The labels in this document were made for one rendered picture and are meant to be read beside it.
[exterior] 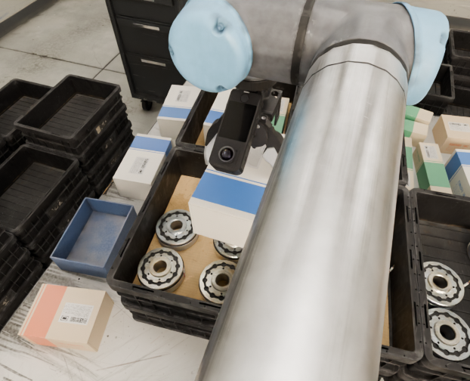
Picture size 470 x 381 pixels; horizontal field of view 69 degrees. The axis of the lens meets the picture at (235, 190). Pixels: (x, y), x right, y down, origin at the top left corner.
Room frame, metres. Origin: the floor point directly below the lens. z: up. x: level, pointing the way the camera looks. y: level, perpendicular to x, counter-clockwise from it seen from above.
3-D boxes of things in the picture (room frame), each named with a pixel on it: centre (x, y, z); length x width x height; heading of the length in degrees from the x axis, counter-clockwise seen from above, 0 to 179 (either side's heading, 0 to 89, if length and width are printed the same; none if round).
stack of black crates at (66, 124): (1.27, 0.75, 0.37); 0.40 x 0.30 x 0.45; 161
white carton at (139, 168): (0.75, 0.29, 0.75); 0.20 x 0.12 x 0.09; 169
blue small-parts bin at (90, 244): (0.50, 0.38, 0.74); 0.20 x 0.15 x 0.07; 169
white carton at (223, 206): (0.39, -0.02, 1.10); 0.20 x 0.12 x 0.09; 161
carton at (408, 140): (0.76, -0.54, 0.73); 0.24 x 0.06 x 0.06; 164
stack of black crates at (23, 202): (0.90, 0.88, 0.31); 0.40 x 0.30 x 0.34; 161
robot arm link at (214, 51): (0.31, -0.01, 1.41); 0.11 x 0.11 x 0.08; 70
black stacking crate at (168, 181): (0.43, 0.07, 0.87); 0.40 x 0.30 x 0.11; 166
